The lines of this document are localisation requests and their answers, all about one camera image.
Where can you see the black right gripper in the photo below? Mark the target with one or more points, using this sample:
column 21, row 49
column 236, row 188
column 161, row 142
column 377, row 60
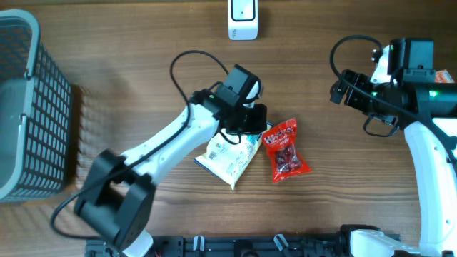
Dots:
column 359, row 80

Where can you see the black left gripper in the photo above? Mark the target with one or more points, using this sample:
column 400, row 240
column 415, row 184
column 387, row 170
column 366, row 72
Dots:
column 260, row 124

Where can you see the red snack packet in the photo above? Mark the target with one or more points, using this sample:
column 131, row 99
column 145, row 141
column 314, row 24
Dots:
column 280, row 143

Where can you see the yellow snack bag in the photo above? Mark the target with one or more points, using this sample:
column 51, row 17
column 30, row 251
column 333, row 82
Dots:
column 228, row 156

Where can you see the orange tissue pack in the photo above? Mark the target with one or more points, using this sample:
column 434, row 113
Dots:
column 443, row 76

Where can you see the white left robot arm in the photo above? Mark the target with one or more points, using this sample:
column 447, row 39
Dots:
column 117, row 196

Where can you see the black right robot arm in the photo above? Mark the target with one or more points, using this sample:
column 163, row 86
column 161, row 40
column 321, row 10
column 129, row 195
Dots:
column 403, row 93

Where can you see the white barcode scanner box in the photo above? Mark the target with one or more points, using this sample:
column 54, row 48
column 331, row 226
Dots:
column 242, row 20

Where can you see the grey plastic shopping basket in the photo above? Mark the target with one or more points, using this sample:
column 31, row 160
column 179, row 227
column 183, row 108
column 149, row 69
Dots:
column 36, row 109

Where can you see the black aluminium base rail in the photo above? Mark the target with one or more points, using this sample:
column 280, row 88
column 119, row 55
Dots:
column 278, row 245

